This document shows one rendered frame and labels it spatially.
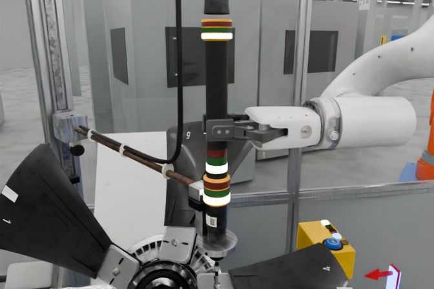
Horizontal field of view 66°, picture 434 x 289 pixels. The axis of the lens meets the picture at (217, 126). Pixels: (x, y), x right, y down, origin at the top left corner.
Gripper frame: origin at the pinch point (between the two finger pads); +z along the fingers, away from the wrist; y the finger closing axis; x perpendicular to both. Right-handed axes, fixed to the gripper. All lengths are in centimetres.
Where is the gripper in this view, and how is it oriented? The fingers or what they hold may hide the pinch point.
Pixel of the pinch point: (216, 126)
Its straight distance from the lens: 51.4
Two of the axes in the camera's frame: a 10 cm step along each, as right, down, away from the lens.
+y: -1.6, -2.5, 9.6
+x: 0.1, -9.7, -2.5
